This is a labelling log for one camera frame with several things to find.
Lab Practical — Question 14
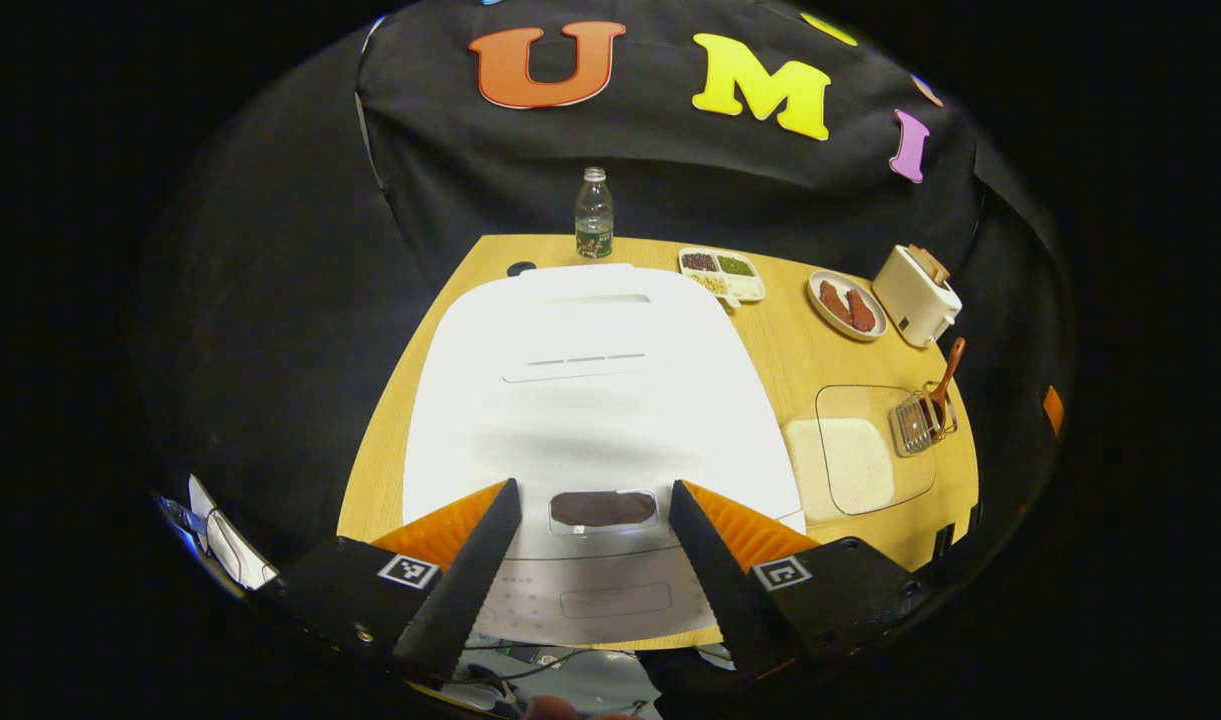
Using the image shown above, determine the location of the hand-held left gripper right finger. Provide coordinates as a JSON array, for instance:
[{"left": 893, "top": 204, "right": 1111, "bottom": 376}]
[{"left": 668, "top": 480, "right": 921, "bottom": 673}]

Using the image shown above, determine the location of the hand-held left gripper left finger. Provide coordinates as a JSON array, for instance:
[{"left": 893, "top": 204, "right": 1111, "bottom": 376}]
[{"left": 260, "top": 478, "right": 524, "bottom": 681}]

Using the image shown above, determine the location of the brown wooden spoon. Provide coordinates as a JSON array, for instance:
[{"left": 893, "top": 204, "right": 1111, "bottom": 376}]
[{"left": 928, "top": 337, "right": 967, "bottom": 433}]

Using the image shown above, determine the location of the metal wire chopstick holder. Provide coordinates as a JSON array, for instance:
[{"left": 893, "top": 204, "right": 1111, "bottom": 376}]
[{"left": 888, "top": 382, "right": 959, "bottom": 458}]

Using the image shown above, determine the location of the white rice cooker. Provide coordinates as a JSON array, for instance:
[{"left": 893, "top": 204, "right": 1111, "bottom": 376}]
[{"left": 402, "top": 264, "right": 807, "bottom": 648}]

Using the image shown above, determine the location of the white toaster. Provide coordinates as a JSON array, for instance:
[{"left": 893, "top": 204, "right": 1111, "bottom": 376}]
[{"left": 872, "top": 247, "right": 963, "bottom": 349}]

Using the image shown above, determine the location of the white sheet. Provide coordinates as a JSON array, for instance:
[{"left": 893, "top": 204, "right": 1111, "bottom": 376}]
[{"left": 160, "top": 475, "right": 279, "bottom": 591}]

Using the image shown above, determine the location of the round white plate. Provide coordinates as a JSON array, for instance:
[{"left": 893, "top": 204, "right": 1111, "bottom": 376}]
[{"left": 807, "top": 270, "right": 888, "bottom": 342}]

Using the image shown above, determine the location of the divided dish of beans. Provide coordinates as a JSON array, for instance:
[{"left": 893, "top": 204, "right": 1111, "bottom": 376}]
[{"left": 678, "top": 246, "right": 767, "bottom": 309}]

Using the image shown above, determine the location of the clear plastic water bottle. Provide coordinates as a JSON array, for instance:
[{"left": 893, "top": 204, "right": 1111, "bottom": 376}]
[{"left": 574, "top": 167, "right": 615, "bottom": 260}]

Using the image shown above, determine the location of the black backdrop cloth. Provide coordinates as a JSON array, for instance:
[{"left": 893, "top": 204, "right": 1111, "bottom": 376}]
[{"left": 135, "top": 0, "right": 1076, "bottom": 601}]

